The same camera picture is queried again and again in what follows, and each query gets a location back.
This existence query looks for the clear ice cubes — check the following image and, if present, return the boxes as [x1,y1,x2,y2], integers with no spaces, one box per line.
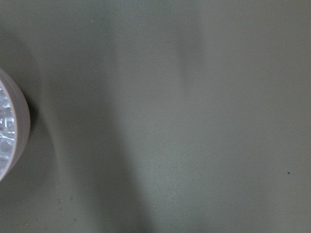
[0,87,16,180]

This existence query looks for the pink bowl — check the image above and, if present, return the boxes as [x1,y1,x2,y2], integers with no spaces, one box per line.
[0,70,31,177]

